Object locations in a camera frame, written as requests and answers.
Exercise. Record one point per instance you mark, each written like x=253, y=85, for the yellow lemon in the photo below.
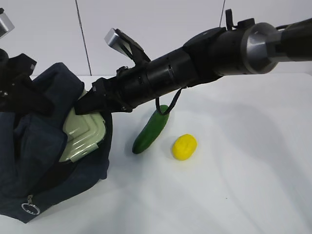
x=184, y=147

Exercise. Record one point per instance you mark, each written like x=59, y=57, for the green lid glass container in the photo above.
x=84, y=135

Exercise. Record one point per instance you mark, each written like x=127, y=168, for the dark blue lunch bag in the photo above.
x=31, y=177

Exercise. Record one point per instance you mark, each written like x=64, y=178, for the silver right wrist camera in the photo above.
x=118, y=42

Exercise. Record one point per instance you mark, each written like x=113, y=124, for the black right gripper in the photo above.
x=138, y=85

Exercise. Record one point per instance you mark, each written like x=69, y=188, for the green cucumber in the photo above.
x=150, y=132

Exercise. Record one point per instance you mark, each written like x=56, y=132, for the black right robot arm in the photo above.
x=246, y=49

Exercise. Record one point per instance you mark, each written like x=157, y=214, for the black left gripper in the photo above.
x=17, y=91

